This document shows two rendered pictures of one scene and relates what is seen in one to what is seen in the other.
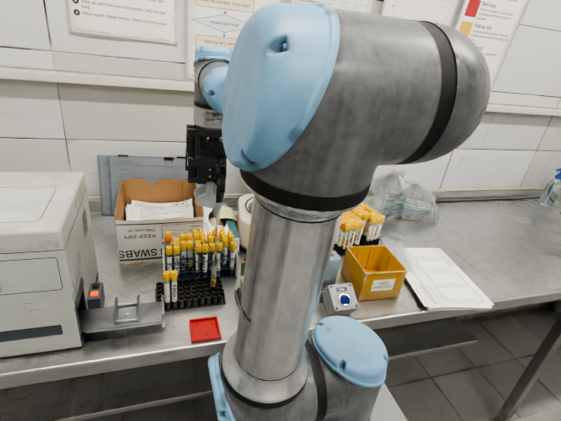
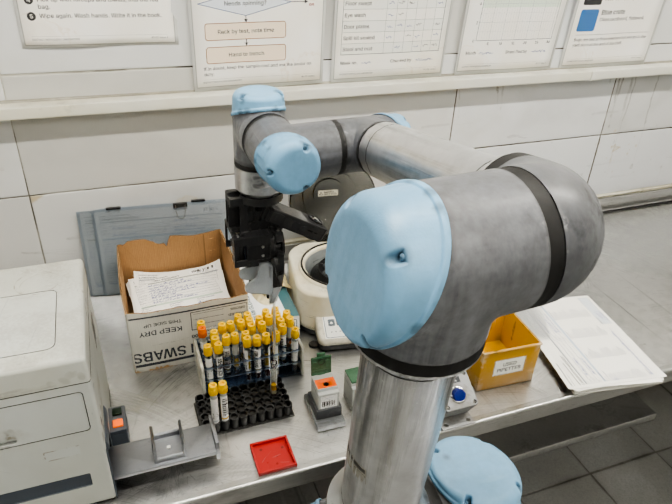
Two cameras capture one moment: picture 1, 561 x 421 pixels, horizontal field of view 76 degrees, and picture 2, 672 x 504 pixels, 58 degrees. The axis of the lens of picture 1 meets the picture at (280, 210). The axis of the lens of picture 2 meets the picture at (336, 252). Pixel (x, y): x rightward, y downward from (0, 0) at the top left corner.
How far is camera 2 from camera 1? 0.23 m
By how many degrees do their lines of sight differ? 4
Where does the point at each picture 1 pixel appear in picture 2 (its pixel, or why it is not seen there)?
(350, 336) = (473, 462)
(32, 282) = (54, 426)
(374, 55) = (484, 245)
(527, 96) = not seen: outside the picture
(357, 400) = not seen: outside the picture
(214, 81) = (273, 157)
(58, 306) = (86, 451)
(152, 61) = (144, 69)
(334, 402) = not seen: outside the picture
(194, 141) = (240, 213)
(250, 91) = (367, 284)
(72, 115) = (35, 161)
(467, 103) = (578, 263)
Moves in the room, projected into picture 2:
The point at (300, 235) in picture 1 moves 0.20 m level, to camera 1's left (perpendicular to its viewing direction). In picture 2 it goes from (418, 392) to (173, 383)
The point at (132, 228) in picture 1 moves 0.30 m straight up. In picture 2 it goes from (150, 322) to (129, 181)
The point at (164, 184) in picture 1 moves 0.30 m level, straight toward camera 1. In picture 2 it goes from (177, 243) to (196, 317)
